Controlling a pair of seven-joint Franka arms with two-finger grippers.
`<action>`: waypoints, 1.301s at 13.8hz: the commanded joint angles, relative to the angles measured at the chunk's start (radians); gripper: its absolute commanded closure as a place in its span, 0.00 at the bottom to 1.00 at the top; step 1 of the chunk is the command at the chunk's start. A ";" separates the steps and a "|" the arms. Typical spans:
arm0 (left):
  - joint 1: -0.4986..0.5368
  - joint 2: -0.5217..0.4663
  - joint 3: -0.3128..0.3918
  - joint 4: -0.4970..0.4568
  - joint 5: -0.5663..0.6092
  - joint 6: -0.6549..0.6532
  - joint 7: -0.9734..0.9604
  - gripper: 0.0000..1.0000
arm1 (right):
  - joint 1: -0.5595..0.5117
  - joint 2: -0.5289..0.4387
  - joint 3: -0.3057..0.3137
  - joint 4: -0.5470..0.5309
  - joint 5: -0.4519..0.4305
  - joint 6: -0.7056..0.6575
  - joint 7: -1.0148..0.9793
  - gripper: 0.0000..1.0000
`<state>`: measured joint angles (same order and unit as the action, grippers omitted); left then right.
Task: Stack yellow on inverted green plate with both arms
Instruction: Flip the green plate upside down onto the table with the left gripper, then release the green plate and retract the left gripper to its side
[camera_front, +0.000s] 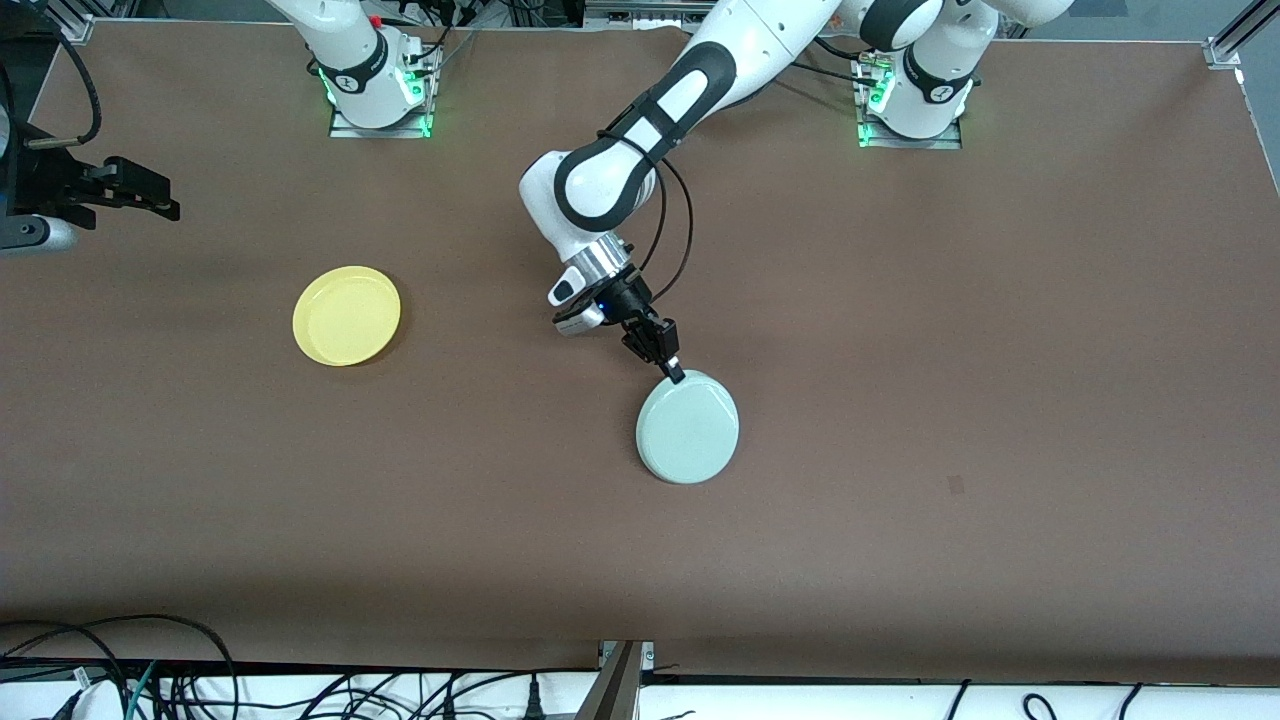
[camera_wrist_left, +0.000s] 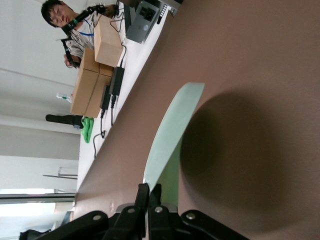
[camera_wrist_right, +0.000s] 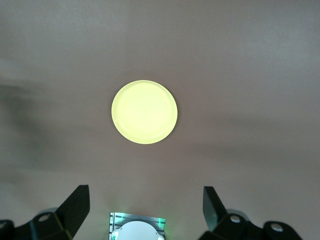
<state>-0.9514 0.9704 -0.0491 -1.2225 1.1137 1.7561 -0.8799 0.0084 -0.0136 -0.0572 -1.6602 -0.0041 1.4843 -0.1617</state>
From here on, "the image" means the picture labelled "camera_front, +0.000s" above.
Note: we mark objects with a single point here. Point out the grey metal frame bracket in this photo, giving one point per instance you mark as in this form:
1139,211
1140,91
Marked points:
615,690

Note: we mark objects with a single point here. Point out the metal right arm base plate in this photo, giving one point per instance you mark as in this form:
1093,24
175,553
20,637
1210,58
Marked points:
385,132

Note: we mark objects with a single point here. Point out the black power plug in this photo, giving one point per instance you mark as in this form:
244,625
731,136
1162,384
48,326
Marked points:
535,705

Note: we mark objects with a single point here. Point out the pale green round plate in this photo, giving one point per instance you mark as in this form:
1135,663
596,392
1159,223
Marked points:
690,430

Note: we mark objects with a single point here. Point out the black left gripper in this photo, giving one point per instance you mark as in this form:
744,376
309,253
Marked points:
630,298

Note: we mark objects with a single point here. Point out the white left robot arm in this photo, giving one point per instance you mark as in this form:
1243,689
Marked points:
600,185

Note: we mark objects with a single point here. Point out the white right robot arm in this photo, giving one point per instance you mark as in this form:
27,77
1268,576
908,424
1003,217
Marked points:
350,50

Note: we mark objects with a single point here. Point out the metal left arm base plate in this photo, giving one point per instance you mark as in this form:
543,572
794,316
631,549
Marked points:
915,144

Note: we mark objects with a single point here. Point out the aluminium frame profile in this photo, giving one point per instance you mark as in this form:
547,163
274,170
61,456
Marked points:
72,25
1225,50

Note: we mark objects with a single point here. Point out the yellow round plate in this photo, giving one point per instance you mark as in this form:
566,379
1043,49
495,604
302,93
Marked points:
345,318

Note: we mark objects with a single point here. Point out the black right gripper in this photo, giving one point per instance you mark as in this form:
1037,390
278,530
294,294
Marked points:
62,186

